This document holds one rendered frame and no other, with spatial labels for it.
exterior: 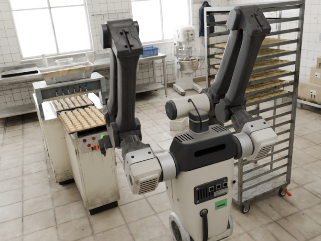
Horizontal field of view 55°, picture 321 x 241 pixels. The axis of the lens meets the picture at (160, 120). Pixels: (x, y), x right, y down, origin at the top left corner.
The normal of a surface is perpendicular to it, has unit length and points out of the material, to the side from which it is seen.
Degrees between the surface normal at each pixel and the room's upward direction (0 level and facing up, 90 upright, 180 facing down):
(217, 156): 90
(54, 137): 90
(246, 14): 46
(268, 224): 0
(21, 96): 90
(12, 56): 90
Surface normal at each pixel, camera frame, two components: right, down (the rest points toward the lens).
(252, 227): -0.07, -0.93
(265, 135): 0.13, -0.65
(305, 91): -0.90, 0.21
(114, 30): 0.22, -0.40
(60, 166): 0.43, 0.30
